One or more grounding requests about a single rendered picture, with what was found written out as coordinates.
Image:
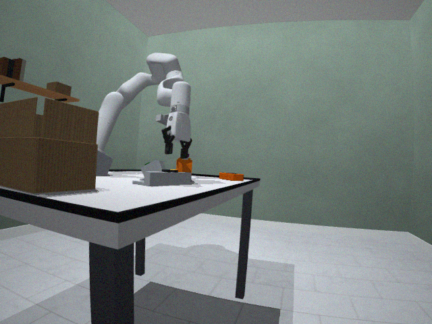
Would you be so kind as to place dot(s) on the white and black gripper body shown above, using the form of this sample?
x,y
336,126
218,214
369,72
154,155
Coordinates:
x,y
180,126

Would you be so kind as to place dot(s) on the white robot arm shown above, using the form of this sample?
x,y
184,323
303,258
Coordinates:
x,y
166,71

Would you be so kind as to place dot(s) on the orange digital multimeter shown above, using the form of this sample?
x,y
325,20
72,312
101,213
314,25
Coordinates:
x,y
231,176

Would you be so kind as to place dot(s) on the grey rectangular panel with round recesses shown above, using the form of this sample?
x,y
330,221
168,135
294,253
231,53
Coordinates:
x,y
166,177

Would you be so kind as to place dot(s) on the brown cardboard box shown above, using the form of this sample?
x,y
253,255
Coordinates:
x,y
64,158

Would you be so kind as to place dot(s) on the grey key housing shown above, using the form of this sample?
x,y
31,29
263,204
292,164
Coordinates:
x,y
153,166

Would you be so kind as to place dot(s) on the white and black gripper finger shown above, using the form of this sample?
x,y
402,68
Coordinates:
x,y
184,149
168,140

